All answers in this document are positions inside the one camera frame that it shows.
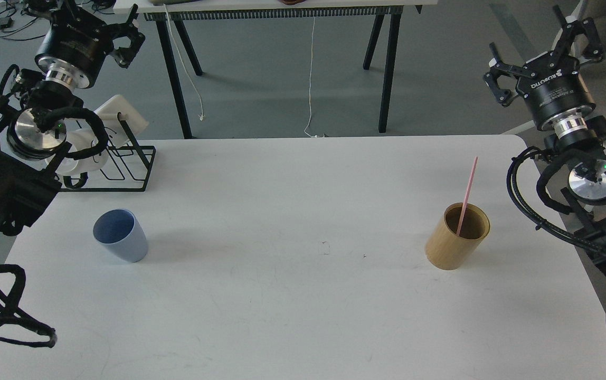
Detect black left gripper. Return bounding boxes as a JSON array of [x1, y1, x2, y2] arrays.
[[21, 0, 146, 89]]

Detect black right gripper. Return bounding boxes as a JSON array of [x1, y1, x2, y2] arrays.
[[482, 5, 604, 132]]

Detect pink chopstick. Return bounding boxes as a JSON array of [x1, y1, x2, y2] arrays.
[[457, 156, 479, 236]]

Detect light blue plastic cup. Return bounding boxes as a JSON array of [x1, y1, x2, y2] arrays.
[[92, 208, 149, 263]]

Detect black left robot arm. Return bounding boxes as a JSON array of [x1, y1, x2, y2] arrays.
[[0, 1, 145, 348]]

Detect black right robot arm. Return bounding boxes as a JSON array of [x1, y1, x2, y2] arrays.
[[484, 6, 606, 275]]

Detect white background table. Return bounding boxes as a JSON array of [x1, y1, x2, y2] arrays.
[[113, 0, 438, 140]]

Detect white mug on rack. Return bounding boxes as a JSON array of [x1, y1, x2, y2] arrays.
[[52, 127, 109, 177]]

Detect white plate in rack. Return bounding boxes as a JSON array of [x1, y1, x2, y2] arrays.
[[95, 94, 149, 148]]

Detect bamboo cylinder holder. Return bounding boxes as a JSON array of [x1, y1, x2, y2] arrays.
[[424, 203, 491, 270]]

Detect black floor cables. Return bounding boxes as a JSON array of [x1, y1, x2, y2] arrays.
[[0, 0, 116, 64]]

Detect black wire dish rack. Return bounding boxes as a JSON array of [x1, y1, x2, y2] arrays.
[[56, 122, 157, 193]]

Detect white hanging cable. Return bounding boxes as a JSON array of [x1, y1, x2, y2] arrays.
[[304, 17, 326, 139]]

